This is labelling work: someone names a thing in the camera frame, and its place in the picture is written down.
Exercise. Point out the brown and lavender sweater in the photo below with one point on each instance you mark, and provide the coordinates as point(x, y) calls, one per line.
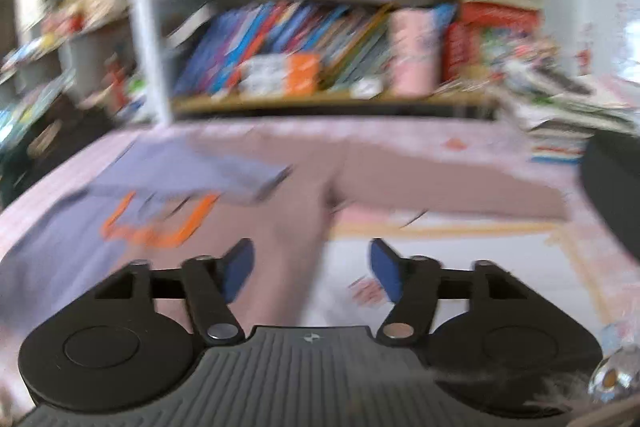
point(300, 187)

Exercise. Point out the row of colourful children's books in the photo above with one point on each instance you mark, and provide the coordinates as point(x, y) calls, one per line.
point(280, 32)

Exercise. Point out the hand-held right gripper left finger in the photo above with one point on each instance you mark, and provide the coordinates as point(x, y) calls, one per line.
point(239, 274)

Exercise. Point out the white charger plug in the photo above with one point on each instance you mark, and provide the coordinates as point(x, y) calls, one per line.
point(367, 88)

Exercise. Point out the white and wooden bookshelf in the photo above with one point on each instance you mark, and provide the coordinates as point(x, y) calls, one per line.
point(150, 32)

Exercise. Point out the red tassel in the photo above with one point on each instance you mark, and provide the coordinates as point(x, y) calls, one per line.
point(117, 87)

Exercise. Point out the orange and white box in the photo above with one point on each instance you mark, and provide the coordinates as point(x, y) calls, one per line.
point(280, 64)
point(280, 84)

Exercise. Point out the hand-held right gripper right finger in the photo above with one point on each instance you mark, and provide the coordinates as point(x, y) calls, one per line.
point(387, 274)

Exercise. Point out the red box on shelf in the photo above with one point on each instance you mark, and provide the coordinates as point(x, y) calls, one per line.
point(492, 42)

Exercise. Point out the clear plastic bag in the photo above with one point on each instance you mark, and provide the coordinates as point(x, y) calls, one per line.
point(25, 112)

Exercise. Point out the stack of magazines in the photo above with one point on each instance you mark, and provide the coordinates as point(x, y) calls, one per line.
point(565, 117)

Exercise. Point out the thick black cover book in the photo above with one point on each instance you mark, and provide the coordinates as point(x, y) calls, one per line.
point(190, 24)

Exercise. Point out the fluffy grey charm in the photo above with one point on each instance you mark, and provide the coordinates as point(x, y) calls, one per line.
point(607, 377)

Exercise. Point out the pink printed tumbler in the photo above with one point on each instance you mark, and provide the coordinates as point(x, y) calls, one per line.
point(415, 52)

